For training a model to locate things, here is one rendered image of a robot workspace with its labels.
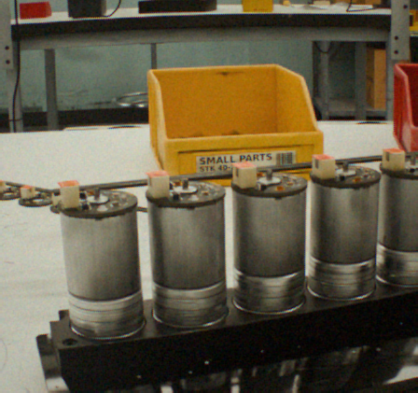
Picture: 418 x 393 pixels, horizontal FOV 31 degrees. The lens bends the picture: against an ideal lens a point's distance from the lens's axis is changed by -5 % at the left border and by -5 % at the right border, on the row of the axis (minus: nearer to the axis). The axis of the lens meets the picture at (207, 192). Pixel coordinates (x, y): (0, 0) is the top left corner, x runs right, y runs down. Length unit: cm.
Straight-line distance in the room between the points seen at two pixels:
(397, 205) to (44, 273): 17
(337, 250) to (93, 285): 8
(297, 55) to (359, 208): 439
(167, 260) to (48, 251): 15
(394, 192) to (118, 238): 10
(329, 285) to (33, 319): 12
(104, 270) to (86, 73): 447
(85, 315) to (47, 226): 18
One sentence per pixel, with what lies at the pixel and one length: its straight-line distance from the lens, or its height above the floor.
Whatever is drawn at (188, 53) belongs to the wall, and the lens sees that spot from 462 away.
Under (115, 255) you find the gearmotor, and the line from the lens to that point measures 23.
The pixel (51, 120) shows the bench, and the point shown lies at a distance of 326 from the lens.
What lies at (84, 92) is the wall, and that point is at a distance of 471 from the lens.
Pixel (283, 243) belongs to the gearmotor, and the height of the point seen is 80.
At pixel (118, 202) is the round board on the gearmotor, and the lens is 24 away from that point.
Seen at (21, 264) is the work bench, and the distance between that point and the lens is 37.
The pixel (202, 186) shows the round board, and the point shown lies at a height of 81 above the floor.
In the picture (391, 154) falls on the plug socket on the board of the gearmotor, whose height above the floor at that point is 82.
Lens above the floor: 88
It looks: 16 degrees down
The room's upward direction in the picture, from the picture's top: 2 degrees counter-clockwise
